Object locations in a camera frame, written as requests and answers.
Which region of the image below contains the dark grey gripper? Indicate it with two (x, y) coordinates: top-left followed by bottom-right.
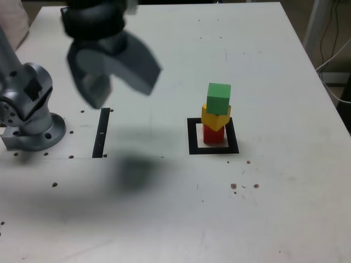
(67, 30), (163, 110)

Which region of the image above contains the green cube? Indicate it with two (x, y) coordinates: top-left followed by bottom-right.
(206, 83), (231, 116)

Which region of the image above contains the yellow cube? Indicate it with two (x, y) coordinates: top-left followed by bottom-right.
(201, 104), (232, 132)

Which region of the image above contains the red cube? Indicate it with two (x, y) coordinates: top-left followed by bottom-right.
(202, 124), (225, 145)

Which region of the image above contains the black tape square outline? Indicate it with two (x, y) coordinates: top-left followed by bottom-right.
(187, 117), (239, 156)

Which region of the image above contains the black tape strip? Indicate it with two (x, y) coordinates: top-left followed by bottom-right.
(92, 107), (110, 159)

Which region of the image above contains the dark grey box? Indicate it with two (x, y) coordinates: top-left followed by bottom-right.
(319, 71), (351, 84)

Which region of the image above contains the white metal post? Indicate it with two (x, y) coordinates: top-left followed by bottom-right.
(303, 0), (334, 55)

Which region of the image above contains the thin black cable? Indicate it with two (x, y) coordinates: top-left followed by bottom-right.
(331, 0), (342, 60)
(319, 0), (334, 65)

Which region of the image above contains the white cable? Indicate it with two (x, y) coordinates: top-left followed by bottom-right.
(315, 37), (351, 104)

